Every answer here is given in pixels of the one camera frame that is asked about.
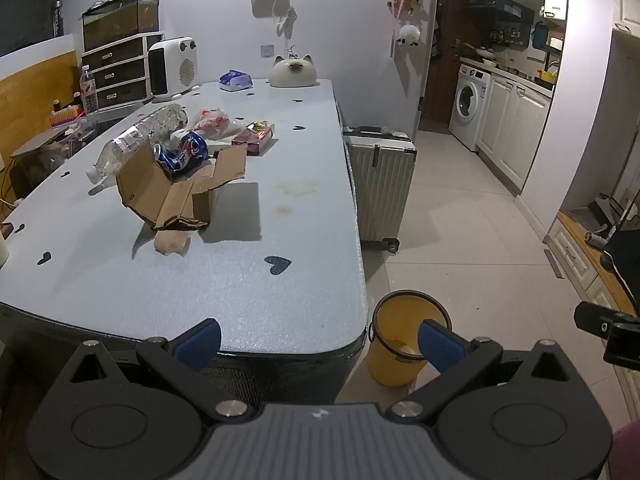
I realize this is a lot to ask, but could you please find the yellow bucket with brown rim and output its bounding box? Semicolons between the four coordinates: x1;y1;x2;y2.
367;289;451;388

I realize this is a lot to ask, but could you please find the beige ribbed suitcase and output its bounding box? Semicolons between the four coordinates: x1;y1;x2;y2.
342;125;419;254

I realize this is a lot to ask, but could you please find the white fan heater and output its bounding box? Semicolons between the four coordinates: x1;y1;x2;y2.
148;36;197;98

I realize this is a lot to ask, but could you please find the white sheep plush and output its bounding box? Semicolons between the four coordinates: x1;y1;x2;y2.
396;24;422;50

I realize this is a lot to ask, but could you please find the brown door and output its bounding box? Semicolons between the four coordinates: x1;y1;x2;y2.
419;0;471;134

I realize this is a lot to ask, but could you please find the brown paper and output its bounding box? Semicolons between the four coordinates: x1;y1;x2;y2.
153;229;194;257

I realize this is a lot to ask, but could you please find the person's pink clothing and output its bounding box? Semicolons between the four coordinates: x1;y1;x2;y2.
611;419;640;480

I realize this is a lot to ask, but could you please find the black range hood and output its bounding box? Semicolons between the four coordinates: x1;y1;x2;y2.
467;0;536;25

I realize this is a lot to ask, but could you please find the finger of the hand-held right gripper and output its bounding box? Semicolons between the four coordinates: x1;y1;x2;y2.
574;301;640;337

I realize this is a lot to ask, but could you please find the water bottle with red label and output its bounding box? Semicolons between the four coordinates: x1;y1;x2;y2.
80;65;99;115

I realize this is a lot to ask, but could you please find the glass fish tank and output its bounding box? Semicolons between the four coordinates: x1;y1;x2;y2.
81;0;161;53

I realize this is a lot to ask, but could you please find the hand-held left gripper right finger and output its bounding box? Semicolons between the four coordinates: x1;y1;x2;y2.
385;318;588;421

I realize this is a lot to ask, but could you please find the white plastic bag orange print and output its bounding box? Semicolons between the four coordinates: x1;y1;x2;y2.
188;108;247;142

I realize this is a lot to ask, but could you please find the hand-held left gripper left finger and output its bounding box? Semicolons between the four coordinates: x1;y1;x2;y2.
52;318;251;421

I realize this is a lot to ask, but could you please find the white drawer cabinet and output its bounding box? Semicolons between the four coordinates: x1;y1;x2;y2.
80;32;165;112

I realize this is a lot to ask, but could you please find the white washing machine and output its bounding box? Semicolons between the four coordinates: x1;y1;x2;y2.
448;62;494;153

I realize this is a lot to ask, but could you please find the crushed blue soda can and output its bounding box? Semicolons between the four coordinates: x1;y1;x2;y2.
152;130;209;176

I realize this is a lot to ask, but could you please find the white cat-shaped ornament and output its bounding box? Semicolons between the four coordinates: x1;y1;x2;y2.
268;54;321;89

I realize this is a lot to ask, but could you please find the clear plastic water bottle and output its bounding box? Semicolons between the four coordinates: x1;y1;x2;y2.
86;103;189;184

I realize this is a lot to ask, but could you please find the brown cardboard box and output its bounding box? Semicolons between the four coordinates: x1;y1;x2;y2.
116;143;248;232

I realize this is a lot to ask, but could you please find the tissue pack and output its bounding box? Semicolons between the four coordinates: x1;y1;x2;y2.
219;69;255;93

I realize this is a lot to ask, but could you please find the pink box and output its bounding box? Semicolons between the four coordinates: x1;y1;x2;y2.
49;105;85;127

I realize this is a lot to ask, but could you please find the flat cardboard sheet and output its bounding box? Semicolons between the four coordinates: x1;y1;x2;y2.
9;123;94;159

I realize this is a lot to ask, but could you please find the low white wood-topped cabinet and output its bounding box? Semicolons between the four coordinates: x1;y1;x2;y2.
544;210;640;319

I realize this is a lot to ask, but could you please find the red snack box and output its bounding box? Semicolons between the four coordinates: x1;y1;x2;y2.
231;121;274;157

